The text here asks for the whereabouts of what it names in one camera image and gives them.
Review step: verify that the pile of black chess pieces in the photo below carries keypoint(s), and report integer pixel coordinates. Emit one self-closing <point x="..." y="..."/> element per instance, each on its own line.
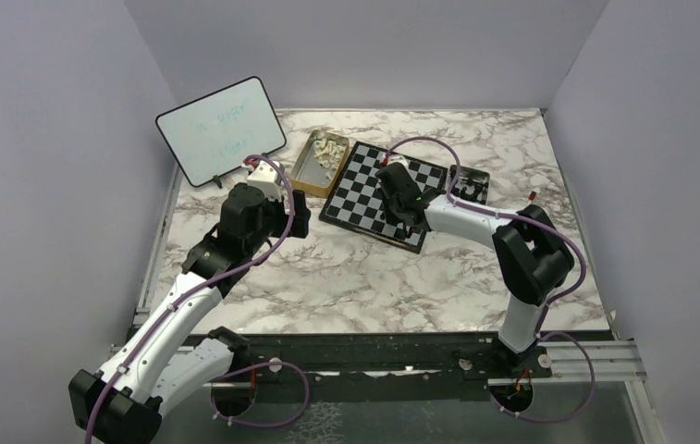
<point x="471" y="190"/>

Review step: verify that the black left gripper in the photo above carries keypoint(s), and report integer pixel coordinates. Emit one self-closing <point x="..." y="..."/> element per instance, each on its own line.
<point x="301" y="215"/>

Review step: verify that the pink tin box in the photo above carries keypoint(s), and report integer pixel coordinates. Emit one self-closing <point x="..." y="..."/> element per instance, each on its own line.
<point x="473" y="173"/>

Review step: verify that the pile of white chess pieces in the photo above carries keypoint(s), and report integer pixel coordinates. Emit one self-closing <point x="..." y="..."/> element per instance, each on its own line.
<point x="328" y="152"/>

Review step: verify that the small whiteboard with stand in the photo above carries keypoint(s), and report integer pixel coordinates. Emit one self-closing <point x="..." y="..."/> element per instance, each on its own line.
<point x="211" y="136"/>

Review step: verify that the black mounting rail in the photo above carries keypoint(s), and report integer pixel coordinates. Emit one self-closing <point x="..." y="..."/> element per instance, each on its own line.
<point x="462" y="366"/>

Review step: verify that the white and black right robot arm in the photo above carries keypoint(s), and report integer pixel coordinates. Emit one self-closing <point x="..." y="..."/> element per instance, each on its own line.
<point x="534" y="260"/>

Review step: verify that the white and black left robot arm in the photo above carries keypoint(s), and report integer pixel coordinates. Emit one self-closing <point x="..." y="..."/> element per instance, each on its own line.
<point x="127" y="399"/>

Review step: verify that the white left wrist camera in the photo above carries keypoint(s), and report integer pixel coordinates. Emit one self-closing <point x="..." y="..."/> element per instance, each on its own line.
<point x="266" y="179"/>

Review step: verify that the black and silver chessboard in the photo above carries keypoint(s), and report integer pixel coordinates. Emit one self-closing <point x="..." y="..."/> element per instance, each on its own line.
<point x="355" y="203"/>

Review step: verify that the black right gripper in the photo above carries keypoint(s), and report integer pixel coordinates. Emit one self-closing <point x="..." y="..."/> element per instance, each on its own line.
<point x="391" y="217"/>

